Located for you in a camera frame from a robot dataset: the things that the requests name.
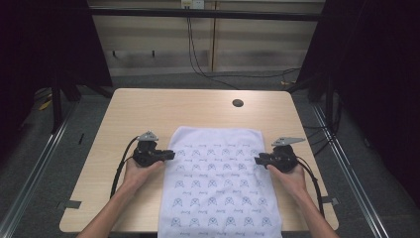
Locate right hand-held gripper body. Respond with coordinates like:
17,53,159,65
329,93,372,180
262,136,307,174

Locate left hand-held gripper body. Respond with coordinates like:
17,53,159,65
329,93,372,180
132,130,166,169

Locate white patterned towel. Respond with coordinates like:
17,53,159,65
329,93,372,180
157,125,284,238

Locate person's left hand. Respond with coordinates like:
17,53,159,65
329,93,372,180
123,158,165,195

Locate person's right hand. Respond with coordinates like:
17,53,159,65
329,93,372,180
265,164,309,200

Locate grey tape strip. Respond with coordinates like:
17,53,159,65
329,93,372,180
56,199,83,210
321,195,341,206

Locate black metal stand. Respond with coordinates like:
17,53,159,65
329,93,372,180
50,73,64,135
324,74,335,131

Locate yellow object on floor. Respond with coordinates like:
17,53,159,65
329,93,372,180
38,98,53,112

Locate dark curtain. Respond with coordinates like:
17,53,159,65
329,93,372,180
0,0,114,160
295,0,420,207

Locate black horizontal metal bar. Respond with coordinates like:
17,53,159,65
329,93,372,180
87,7,324,23

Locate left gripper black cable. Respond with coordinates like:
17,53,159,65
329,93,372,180
109,135,141,200

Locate black floor cables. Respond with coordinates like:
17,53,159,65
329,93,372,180
302,123,335,158

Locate metal floor rail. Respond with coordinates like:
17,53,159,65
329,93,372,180
0,107,77,238
311,104,391,238

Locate black wall cable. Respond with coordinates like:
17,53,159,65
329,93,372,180
185,8,302,91

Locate white wall socket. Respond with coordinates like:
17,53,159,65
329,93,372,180
180,0,206,10

